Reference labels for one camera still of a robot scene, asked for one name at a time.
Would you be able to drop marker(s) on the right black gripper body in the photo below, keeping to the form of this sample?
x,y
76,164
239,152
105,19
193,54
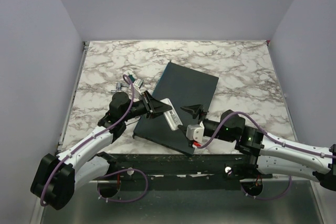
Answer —
x,y
206,123

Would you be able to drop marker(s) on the green handled screwdriver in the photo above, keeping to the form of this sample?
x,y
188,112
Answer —
x,y
131,77

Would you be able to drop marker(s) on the chrome metal fitting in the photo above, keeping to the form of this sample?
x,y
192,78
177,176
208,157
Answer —
x,y
118,87

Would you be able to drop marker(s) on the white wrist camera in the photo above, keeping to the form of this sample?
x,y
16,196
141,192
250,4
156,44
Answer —
x,y
137,84
195,133

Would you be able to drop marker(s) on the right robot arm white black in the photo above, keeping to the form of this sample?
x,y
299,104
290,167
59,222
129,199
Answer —
x,y
268,154

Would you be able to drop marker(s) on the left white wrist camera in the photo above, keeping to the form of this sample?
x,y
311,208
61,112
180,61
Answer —
x,y
137,84

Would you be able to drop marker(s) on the dark flat metal box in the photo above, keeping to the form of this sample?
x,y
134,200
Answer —
x,y
183,87

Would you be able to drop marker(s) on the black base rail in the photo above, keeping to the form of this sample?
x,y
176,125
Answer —
x,y
169,171

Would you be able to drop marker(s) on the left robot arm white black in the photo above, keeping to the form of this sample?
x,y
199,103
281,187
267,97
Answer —
x,y
58,176

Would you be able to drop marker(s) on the white remote control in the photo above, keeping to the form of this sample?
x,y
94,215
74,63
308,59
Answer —
x,y
171,116

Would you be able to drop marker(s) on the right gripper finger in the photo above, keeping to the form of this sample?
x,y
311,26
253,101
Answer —
x,y
194,110
187,132

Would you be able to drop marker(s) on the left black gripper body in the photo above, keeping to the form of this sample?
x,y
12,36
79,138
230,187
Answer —
x,y
144,106

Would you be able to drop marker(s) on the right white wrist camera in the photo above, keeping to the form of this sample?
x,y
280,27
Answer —
x,y
195,133

